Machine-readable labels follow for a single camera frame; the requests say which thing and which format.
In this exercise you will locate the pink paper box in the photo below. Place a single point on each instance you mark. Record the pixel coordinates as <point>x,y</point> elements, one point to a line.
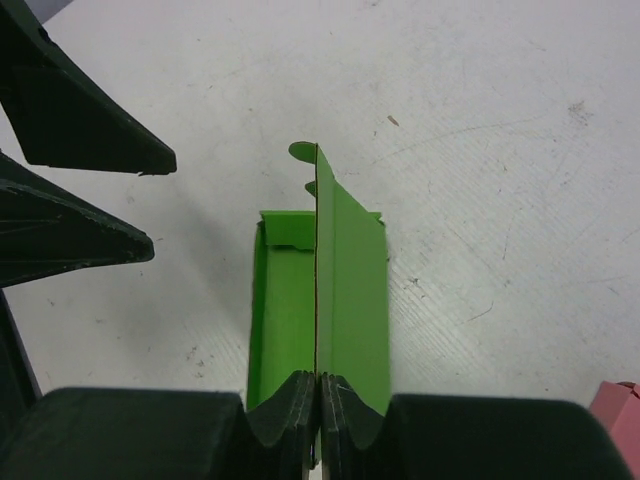
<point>616,406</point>

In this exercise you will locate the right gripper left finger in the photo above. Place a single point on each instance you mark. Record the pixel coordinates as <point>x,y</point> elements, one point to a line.
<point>106,433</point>

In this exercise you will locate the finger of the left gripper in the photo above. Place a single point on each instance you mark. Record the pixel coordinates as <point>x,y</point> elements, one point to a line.
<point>46,231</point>
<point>60,116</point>

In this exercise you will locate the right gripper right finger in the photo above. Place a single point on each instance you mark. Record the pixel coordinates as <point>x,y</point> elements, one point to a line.
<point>453,437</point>

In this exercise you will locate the green paper box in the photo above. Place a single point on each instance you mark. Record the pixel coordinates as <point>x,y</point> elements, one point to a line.
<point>320,294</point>

